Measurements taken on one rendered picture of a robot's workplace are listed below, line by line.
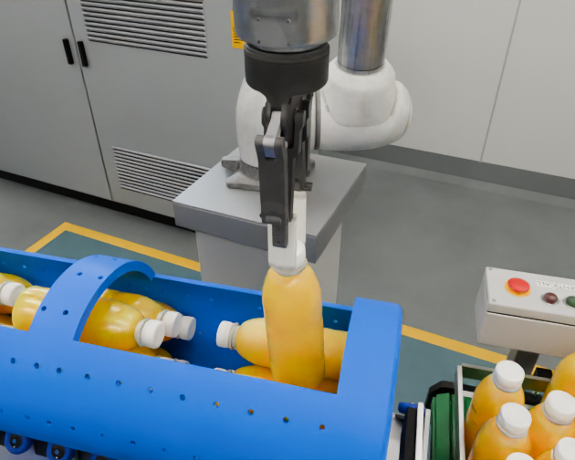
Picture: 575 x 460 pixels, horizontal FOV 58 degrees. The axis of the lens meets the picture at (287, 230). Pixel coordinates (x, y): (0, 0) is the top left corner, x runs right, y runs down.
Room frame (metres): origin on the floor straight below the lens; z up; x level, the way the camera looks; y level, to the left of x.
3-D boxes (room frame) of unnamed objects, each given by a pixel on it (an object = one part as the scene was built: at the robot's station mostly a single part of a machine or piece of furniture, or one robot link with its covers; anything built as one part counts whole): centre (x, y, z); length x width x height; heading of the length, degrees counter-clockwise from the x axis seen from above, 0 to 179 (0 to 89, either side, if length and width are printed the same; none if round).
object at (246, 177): (1.13, 0.06, 1.09); 0.22 x 0.18 x 0.06; 73
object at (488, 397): (0.48, -0.32, 1.00); 0.07 x 0.07 x 0.19
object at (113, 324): (0.53, 0.29, 1.16); 0.19 x 0.07 x 0.07; 76
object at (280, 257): (0.44, 0.01, 1.38); 0.03 x 0.01 x 0.07; 76
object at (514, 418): (0.41, -0.30, 1.10); 0.04 x 0.04 x 0.02
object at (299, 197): (0.48, -0.01, 1.38); 0.03 x 0.01 x 0.07; 76
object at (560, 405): (0.43, -0.37, 1.10); 0.04 x 0.04 x 0.02
